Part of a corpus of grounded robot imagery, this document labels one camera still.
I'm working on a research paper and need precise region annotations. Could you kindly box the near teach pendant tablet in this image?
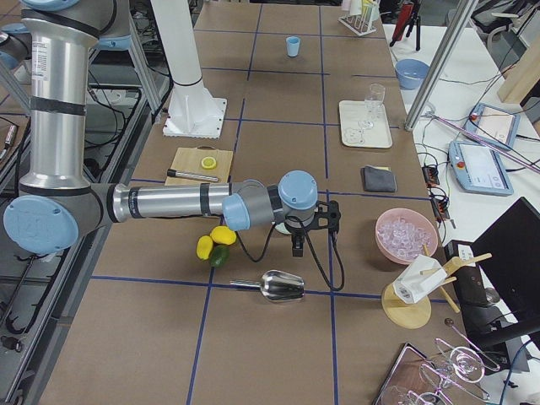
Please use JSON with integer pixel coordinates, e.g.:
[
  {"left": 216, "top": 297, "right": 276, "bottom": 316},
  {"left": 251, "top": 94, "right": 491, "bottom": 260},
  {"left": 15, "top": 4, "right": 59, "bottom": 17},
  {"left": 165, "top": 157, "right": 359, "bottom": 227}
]
[{"left": 448, "top": 141, "right": 514, "bottom": 196}]

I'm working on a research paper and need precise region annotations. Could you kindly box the black monitor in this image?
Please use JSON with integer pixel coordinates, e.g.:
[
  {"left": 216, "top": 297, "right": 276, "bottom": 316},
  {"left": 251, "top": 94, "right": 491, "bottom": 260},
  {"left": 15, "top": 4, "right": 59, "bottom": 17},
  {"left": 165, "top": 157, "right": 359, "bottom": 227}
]
[{"left": 455, "top": 197, "right": 539, "bottom": 348}]

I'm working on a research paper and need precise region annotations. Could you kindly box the light green bowl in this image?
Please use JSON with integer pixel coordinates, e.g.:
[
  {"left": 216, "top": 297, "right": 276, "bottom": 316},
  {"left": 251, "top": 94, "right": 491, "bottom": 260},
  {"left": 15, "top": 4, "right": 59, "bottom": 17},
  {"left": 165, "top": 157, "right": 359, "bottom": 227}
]
[{"left": 273, "top": 222, "right": 291, "bottom": 235}]

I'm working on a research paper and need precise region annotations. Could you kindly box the glass rack tray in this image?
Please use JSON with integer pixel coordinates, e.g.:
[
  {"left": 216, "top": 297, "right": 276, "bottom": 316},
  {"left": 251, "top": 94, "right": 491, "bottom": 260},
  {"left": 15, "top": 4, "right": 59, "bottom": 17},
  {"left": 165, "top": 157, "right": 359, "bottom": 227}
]
[{"left": 373, "top": 338, "right": 501, "bottom": 404}]

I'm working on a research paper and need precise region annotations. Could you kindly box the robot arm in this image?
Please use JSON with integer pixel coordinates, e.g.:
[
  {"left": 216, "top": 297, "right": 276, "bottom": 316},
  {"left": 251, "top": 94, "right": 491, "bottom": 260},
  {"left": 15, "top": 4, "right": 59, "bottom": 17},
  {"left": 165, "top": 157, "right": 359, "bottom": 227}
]
[{"left": 3, "top": 1, "right": 340, "bottom": 256}]

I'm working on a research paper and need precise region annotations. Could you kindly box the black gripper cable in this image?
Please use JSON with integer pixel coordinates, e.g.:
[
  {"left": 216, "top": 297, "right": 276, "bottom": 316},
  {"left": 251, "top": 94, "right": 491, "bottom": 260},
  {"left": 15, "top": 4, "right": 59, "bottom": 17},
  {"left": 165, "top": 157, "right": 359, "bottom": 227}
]
[{"left": 235, "top": 219, "right": 345, "bottom": 292}]

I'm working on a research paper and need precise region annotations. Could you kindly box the wooden cutting board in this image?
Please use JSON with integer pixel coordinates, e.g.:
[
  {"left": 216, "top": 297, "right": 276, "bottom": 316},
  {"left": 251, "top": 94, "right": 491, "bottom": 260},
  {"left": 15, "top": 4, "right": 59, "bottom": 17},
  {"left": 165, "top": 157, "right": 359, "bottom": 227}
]
[{"left": 165, "top": 147, "right": 234, "bottom": 186}]

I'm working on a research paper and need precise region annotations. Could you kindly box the green lime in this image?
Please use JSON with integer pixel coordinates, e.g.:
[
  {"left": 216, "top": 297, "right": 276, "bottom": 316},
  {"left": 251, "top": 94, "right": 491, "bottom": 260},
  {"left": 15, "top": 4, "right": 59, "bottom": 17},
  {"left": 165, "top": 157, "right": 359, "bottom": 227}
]
[{"left": 208, "top": 245, "right": 230, "bottom": 268}]

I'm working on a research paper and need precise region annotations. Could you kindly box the clear wine glass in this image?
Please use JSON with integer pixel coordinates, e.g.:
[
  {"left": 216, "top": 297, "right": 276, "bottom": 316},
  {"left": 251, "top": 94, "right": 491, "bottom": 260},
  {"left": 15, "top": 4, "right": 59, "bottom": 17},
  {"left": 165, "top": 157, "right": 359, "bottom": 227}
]
[{"left": 359, "top": 83, "right": 386, "bottom": 130}]

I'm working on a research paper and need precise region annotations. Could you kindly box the far teach pendant tablet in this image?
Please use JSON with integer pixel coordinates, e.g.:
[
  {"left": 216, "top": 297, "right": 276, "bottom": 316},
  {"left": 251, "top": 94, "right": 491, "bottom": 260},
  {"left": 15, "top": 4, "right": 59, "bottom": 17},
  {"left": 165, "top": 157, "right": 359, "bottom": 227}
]
[{"left": 464, "top": 103, "right": 520, "bottom": 150}]

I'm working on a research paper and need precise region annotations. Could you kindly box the aluminium frame post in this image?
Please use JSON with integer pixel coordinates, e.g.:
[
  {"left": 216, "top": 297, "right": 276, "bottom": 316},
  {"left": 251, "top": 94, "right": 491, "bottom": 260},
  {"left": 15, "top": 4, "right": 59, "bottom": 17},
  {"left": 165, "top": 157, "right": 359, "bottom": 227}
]
[{"left": 404, "top": 0, "right": 478, "bottom": 132}]

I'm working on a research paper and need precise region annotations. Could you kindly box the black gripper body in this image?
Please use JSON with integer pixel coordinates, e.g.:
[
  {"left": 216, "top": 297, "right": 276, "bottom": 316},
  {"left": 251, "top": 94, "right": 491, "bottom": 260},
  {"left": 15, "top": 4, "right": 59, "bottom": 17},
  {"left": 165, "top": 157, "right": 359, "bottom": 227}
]
[{"left": 284, "top": 200, "right": 340, "bottom": 235}]

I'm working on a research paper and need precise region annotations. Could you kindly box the cream bear tray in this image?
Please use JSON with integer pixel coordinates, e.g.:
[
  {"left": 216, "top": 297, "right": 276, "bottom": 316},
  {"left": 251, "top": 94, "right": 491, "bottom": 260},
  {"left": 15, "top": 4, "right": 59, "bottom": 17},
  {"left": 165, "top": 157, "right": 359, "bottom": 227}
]
[{"left": 338, "top": 100, "right": 392, "bottom": 149}]

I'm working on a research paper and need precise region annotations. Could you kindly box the white wire cup rack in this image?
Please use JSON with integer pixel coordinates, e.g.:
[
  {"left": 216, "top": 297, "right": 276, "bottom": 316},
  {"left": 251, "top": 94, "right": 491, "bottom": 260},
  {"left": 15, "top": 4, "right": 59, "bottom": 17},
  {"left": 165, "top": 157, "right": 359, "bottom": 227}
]
[{"left": 338, "top": 0, "right": 380, "bottom": 36}]

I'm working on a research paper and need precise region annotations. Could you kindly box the lemon half slice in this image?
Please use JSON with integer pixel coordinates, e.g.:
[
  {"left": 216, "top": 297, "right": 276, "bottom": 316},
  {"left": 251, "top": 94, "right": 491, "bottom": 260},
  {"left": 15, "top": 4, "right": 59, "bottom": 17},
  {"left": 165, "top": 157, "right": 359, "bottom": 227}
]
[{"left": 200, "top": 156, "right": 218, "bottom": 170}]

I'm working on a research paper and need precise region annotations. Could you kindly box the pink bowl of ice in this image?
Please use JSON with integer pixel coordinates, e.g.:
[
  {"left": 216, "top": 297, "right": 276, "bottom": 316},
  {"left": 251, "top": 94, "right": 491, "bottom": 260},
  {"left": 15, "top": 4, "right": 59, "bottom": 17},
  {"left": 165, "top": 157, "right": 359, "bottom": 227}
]
[{"left": 375, "top": 208, "right": 439, "bottom": 265}]

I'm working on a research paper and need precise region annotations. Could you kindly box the black tripod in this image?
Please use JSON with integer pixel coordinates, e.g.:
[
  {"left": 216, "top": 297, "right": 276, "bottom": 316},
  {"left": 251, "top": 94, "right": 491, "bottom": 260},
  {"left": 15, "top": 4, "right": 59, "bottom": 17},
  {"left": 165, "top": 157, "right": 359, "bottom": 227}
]
[{"left": 406, "top": 9, "right": 421, "bottom": 51}]

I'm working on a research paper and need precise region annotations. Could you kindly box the metal ice scoop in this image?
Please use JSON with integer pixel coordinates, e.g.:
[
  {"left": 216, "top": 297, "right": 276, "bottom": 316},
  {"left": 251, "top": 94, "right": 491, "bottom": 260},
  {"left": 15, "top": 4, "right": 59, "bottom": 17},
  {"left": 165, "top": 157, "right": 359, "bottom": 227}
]
[{"left": 229, "top": 269, "right": 305, "bottom": 303}]

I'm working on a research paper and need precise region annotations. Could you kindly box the yellow lemon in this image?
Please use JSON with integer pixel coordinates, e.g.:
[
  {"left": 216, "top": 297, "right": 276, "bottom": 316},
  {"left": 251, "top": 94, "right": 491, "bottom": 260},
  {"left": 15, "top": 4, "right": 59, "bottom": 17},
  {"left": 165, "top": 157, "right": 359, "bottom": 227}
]
[
  {"left": 196, "top": 235, "right": 214, "bottom": 261},
  {"left": 210, "top": 225, "right": 237, "bottom": 246}
]

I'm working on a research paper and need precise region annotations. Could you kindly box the wooden mug tree stand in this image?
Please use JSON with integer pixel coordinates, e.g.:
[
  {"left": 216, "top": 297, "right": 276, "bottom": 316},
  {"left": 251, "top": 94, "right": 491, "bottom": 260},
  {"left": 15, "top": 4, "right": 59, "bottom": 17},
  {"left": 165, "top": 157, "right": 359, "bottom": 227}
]
[{"left": 381, "top": 253, "right": 492, "bottom": 329}]

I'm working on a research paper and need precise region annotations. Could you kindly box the light blue plastic cup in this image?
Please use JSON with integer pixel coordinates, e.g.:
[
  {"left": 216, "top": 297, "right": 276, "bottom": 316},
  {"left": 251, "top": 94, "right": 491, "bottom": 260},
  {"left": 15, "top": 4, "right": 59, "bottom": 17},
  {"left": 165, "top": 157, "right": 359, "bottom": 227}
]
[{"left": 285, "top": 35, "right": 301, "bottom": 57}]

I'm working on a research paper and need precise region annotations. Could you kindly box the blue bowl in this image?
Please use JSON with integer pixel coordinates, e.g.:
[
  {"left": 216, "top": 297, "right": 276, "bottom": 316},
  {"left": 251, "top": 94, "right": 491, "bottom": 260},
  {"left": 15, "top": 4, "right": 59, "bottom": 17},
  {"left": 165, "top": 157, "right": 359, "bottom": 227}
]
[{"left": 395, "top": 59, "right": 429, "bottom": 90}]

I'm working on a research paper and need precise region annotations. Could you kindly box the metal handled knife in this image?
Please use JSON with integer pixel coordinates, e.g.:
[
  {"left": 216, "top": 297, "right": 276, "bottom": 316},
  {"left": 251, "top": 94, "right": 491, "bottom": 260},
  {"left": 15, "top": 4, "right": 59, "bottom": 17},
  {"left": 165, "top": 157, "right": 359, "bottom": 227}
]
[{"left": 166, "top": 169, "right": 219, "bottom": 183}]

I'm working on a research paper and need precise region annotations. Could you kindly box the teach pendant tablet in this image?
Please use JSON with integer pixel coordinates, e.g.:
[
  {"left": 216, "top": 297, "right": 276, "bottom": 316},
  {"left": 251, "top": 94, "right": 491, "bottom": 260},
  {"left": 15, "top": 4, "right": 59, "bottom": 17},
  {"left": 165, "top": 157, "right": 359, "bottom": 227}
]
[
  {"left": 464, "top": 103, "right": 520, "bottom": 150},
  {"left": 448, "top": 141, "right": 514, "bottom": 196}
]

